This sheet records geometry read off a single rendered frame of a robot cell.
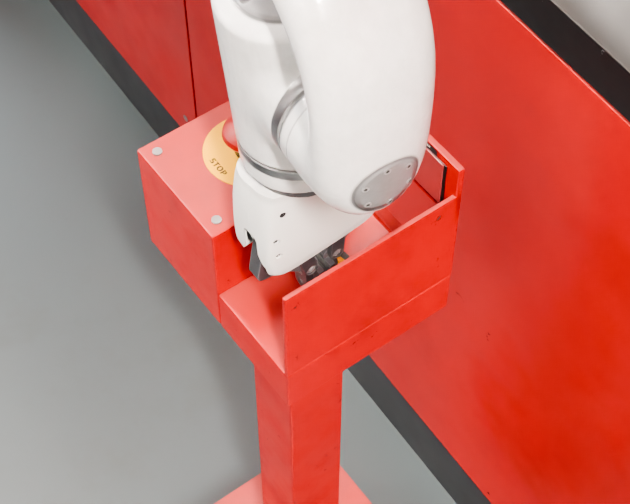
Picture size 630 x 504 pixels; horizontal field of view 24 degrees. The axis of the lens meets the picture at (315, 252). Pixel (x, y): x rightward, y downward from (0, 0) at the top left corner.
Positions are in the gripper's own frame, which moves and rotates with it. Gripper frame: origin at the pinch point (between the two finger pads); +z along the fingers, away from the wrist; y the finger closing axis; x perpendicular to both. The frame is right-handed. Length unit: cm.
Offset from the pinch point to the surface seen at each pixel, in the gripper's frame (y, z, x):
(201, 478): 6, 74, -24
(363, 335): -0.6, 4.4, 4.9
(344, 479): -5, 63, -9
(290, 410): 3.2, 24.0, -2.3
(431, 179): -9.4, -5.9, 2.3
